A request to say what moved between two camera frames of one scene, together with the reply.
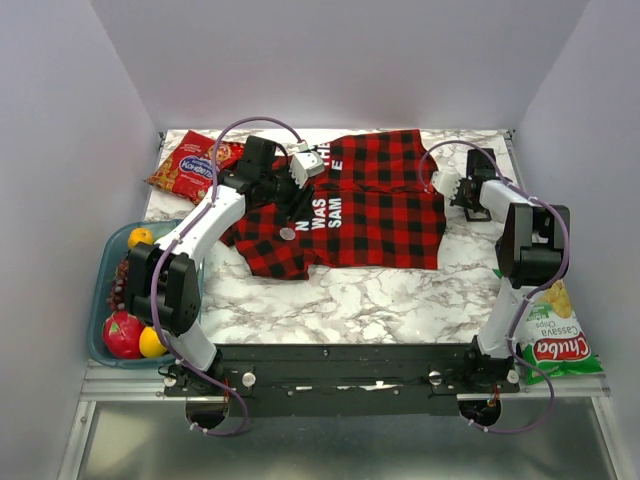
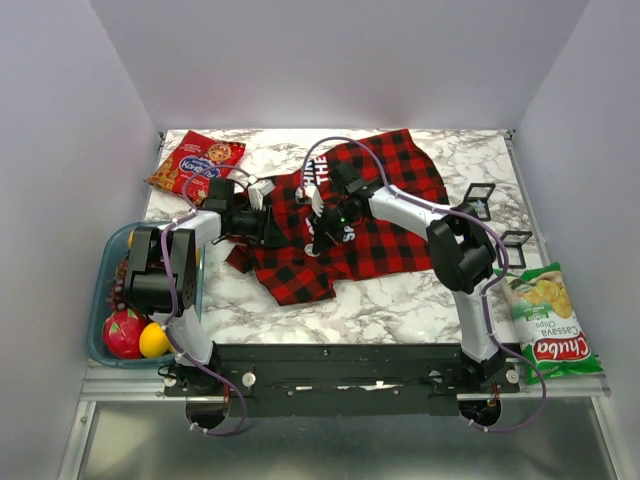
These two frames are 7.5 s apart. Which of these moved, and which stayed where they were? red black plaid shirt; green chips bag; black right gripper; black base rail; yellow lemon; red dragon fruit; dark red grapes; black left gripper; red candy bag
Moved: black left gripper; black right gripper; red black plaid shirt
Stayed: red candy bag; black base rail; green chips bag; red dragon fruit; yellow lemon; dark red grapes
